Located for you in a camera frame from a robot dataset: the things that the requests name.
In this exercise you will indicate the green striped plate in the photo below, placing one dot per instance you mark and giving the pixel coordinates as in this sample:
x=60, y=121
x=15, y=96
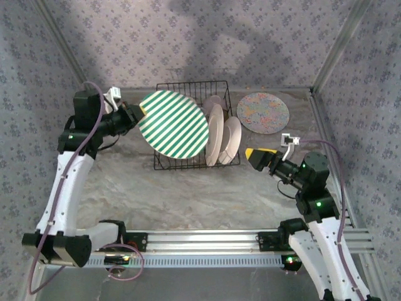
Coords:
x=172, y=125

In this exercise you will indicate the colourful speckled plate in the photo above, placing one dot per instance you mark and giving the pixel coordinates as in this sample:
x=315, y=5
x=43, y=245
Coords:
x=263, y=113

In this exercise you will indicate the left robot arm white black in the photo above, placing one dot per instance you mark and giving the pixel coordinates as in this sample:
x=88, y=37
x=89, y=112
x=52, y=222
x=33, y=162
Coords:
x=69, y=188

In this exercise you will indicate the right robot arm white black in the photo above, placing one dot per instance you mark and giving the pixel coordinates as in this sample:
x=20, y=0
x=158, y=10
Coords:
x=326, y=244

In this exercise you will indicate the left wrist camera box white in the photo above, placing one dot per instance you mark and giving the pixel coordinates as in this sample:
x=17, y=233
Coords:
x=113, y=94

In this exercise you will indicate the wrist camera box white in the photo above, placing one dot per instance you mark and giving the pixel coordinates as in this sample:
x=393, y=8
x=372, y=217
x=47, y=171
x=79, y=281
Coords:
x=113, y=94
x=289, y=140

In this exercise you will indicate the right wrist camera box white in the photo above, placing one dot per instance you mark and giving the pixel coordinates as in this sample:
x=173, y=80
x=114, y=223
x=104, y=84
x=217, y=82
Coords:
x=289, y=140

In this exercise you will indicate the aluminium table side rail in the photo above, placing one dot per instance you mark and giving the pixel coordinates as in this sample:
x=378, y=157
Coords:
x=319, y=116

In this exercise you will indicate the aluminium frame post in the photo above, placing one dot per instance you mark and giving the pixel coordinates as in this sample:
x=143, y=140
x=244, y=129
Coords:
x=67, y=47
x=340, y=47

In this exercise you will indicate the aluminium table rear rail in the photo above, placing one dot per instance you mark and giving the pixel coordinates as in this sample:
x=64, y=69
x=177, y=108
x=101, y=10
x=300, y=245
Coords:
x=266, y=88

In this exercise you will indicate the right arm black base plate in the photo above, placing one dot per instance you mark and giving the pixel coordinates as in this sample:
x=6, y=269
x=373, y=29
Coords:
x=266, y=243

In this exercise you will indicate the aluminium mounting rail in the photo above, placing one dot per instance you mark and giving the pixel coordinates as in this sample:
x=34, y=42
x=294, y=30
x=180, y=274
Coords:
x=203, y=239

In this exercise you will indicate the aluminium frame leg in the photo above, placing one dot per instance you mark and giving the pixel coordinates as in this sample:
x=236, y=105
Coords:
x=371, y=269
x=37, y=287

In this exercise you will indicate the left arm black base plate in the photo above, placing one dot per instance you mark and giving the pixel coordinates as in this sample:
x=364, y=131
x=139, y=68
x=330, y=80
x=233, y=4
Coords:
x=141, y=241

